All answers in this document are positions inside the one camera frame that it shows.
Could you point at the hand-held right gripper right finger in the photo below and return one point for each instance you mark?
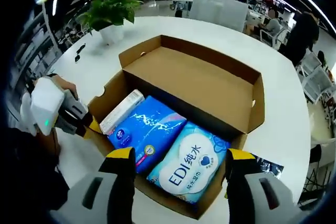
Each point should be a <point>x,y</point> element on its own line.
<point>254,197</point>

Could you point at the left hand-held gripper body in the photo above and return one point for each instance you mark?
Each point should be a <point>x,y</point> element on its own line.
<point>47,106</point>

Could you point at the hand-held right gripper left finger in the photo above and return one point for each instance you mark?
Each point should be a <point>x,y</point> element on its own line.
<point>105,195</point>

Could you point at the white toothpaste box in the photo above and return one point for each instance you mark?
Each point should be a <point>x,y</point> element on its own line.
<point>120,113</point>

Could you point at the blue soft tissue pack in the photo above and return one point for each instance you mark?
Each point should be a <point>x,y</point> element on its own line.
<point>147,129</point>

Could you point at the light blue soft wipes pack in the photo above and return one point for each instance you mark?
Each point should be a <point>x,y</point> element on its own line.
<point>189,161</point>

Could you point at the brown cardboard shoe box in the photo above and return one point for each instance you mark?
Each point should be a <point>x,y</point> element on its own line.
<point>189,85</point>

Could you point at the person's left hand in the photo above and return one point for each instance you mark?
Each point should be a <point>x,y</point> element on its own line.
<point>65,85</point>

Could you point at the small black gadget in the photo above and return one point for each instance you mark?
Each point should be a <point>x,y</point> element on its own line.
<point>77,58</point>
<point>81,47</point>

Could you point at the storage shelf rack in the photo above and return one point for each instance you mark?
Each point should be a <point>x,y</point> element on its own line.
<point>34,51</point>

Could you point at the black office chair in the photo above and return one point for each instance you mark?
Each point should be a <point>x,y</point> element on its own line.
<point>316,155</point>

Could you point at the green potted plant white pot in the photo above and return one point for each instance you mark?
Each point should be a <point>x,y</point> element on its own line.
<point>113,14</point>

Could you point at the row of white office chairs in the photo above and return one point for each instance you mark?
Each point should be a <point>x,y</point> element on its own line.
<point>315,79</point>

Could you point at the white partition board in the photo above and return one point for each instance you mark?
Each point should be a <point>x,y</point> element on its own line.
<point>218,11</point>

